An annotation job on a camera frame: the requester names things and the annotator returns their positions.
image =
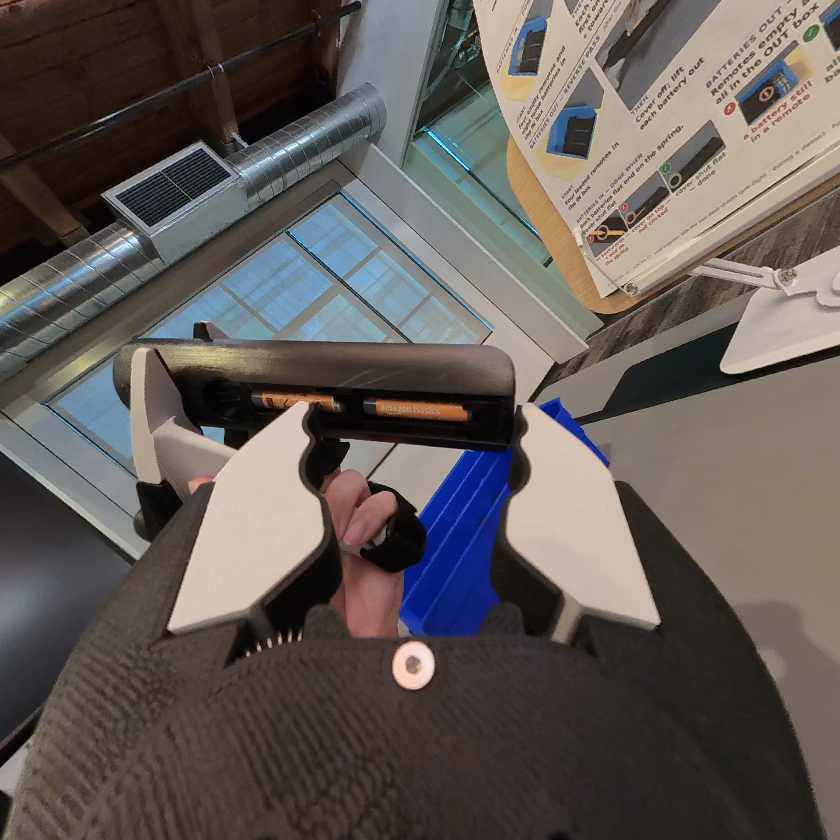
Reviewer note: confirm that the person's left hand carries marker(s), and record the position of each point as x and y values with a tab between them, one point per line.
361	578

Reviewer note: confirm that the aaa battery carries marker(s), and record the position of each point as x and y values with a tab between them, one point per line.
414	410
295	400

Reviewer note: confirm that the white air vent grille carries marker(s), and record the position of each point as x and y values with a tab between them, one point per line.
171	197

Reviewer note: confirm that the black remote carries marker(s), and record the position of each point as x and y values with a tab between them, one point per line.
315	368

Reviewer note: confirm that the large window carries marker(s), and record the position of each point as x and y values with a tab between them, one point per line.
328	289

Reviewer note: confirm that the printed instruction poster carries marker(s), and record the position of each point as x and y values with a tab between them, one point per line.
656	118

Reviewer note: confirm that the white sign stand base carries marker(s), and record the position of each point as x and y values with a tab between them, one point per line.
788	328

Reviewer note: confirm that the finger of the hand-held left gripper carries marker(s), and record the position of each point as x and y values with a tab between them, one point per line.
164	427

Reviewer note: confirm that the blue plastic bin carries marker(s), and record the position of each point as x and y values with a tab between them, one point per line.
453	551

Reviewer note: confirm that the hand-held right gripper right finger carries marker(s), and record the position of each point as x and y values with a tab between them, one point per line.
578	538

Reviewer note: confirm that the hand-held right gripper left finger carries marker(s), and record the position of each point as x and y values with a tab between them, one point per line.
256	538

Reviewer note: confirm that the slim silver air duct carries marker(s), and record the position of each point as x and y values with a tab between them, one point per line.
79	282

